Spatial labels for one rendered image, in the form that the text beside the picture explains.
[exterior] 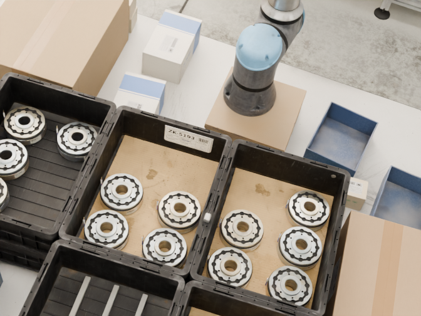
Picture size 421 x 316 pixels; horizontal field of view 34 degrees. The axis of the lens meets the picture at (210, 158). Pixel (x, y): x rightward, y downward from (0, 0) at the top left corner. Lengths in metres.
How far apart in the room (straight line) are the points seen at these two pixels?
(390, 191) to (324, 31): 1.54
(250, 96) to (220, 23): 1.44
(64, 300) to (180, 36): 0.91
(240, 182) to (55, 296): 0.54
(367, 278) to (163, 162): 0.57
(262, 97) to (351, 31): 1.58
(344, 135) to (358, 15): 1.53
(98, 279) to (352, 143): 0.88
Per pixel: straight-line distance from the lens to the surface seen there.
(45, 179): 1.75
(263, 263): 1.66
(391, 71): 3.34
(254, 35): 1.85
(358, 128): 2.11
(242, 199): 1.74
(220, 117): 1.95
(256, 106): 1.95
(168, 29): 2.14
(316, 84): 2.20
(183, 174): 1.76
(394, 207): 1.99
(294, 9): 1.89
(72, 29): 1.98
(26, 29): 1.98
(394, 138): 2.14
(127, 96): 1.96
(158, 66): 2.09
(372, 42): 3.45
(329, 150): 2.04
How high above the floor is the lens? 2.29
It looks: 54 degrees down
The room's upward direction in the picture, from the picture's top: 11 degrees clockwise
